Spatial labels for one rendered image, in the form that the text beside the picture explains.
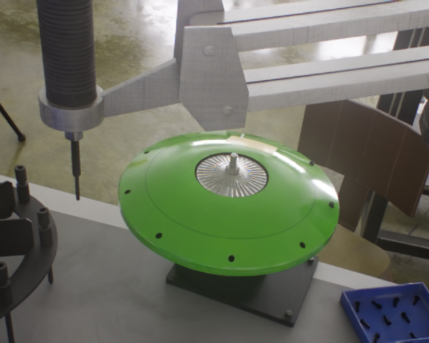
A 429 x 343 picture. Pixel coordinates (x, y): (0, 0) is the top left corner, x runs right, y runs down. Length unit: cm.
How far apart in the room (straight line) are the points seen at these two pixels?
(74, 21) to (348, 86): 22
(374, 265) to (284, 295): 58
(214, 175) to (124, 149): 198
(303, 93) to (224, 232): 34
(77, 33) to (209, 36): 9
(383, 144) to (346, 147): 10
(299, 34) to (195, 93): 9
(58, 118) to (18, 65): 299
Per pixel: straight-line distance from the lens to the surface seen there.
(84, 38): 51
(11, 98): 325
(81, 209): 113
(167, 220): 86
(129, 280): 101
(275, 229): 86
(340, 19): 52
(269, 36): 51
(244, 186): 90
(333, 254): 154
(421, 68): 57
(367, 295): 103
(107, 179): 271
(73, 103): 53
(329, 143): 162
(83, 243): 107
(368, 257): 156
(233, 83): 52
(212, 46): 50
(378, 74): 56
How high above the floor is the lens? 164
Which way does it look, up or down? 37 degrees down
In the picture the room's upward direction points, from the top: 7 degrees clockwise
